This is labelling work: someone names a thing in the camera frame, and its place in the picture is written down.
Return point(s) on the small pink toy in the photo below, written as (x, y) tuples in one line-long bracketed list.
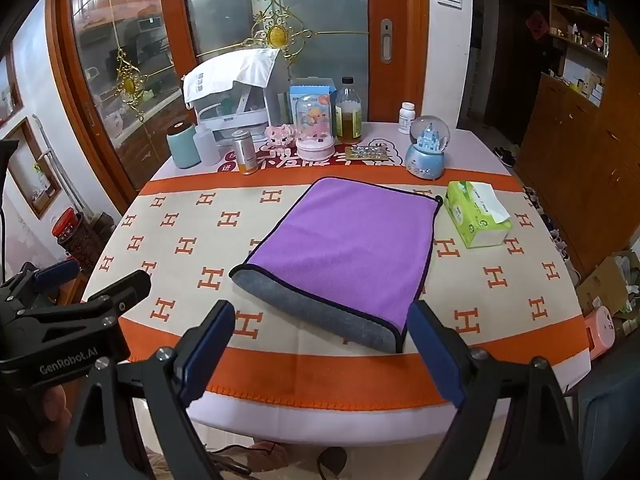
[(279, 135)]

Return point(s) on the green tissue pack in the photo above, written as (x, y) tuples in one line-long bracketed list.
[(475, 215)]

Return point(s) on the blue castle snow globe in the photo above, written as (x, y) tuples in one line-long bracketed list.
[(427, 152)]

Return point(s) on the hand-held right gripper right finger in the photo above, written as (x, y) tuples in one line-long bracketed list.
[(440, 357)]

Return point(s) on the pill blister pack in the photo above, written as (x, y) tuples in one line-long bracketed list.
[(367, 154)]

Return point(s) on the dark carved stand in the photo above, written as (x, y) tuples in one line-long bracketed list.
[(87, 245)]

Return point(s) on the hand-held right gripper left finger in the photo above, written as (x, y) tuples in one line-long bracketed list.
[(207, 352)]

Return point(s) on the purple towel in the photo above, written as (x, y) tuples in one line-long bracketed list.
[(350, 240)]

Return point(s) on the orange labelled can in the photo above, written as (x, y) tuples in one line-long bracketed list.
[(244, 152)]

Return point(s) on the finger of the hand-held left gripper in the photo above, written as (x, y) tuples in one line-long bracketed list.
[(122, 287), (55, 272)]

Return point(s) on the pink plastic stool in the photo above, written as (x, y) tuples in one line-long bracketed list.
[(599, 332)]

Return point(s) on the white pill bottle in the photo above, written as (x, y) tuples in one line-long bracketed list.
[(406, 119)]

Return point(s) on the cardboard box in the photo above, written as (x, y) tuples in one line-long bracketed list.
[(602, 280)]

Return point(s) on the white squeeze bottle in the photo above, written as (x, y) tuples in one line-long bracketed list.
[(206, 145)]

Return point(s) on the wooden cabinet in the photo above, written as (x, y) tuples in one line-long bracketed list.
[(575, 160)]

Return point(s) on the light blue box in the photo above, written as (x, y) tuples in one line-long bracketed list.
[(312, 89)]

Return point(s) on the glass bottle with yellow liquid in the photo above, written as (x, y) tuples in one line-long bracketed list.
[(348, 115)]

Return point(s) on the wooden framed wall mirror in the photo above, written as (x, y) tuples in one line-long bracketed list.
[(32, 170)]

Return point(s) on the pink snow globe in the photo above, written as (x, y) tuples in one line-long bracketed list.
[(314, 130)]

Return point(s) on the orange patterned tablecloth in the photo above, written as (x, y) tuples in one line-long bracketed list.
[(175, 220)]

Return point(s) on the white countertop appliance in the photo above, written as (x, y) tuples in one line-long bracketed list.
[(240, 117)]

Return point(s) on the gold door ornament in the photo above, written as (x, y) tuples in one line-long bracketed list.
[(276, 35), (129, 82)]

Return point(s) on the teal cup with dark lid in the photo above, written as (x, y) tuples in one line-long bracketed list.
[(183, 146)]

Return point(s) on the dark shoes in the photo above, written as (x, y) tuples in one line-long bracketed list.
[(505, 156)]

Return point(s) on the red lidded jar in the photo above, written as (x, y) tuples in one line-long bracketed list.
[(67, 222)]

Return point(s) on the person's left hand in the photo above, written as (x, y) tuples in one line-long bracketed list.
[(50, 410)]

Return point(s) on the white cloth cover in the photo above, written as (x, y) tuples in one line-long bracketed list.
[(225, 75)]

